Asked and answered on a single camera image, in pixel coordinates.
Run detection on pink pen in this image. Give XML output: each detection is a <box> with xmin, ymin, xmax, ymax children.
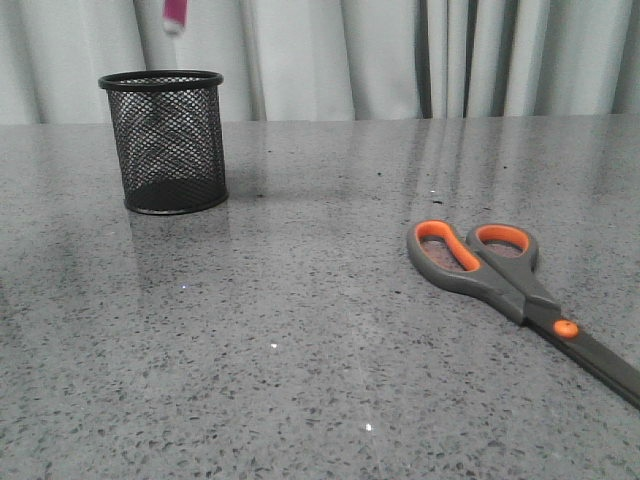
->
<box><xmin>162</xmin><ymin>0</ymin><xmax>188</xmax><ymax>36</ymax></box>

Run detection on black mesh pen holder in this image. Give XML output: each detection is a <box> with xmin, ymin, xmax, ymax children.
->
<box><xmin>98</xmin><ymin>70</ymin><xmax>228</xmax><ymax>215</ymax></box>

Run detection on grey curtain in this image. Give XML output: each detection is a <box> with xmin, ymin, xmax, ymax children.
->
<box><xmin>1</xmin><ymin>1</ymin><xmax>639</xmax><ymax>125</ymax></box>

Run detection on grey orange scissors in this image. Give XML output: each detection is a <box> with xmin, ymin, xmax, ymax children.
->
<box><xmin>406</xmin><ymin>219</ymin><xmax>639</xmax><ymax>407</ymax></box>

